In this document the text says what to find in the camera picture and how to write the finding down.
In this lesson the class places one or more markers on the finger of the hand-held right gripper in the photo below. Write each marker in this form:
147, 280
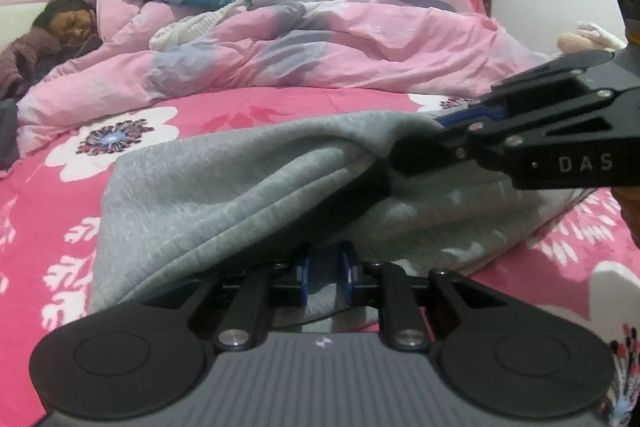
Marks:
475, 116
430, 152

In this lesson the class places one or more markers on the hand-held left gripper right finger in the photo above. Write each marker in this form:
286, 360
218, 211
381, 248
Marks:
346, 281

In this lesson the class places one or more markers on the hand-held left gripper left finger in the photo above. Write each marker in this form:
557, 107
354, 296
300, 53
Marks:
303, 281

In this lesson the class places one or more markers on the grey pants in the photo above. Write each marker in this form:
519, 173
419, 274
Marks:
225, 187

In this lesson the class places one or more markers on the beige plush toy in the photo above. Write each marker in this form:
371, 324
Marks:
575, 42

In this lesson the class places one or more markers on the pink patterned quilt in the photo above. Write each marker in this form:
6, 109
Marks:
350, 47

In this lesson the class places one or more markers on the pink floral blanket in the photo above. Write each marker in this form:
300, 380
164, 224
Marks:
50, 207

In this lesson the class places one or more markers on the white knit cloth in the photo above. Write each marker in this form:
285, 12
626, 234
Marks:
190, 29

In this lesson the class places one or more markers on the dark grey knit garment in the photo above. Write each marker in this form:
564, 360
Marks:
7, 132

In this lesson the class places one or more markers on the brown maroon jacket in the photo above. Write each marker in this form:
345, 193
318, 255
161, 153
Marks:
65, 17

